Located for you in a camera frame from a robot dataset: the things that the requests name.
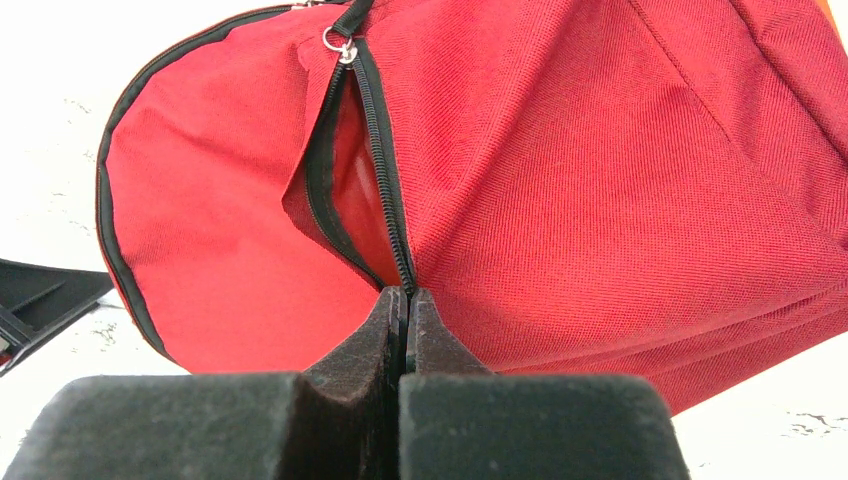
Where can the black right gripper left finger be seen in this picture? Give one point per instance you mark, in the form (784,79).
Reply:
(337,420)

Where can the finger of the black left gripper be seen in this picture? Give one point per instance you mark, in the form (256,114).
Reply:
(39,302)

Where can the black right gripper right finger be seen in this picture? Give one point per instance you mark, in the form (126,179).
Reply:
(459,420)

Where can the red backpack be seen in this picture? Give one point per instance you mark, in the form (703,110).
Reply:
(656,188)

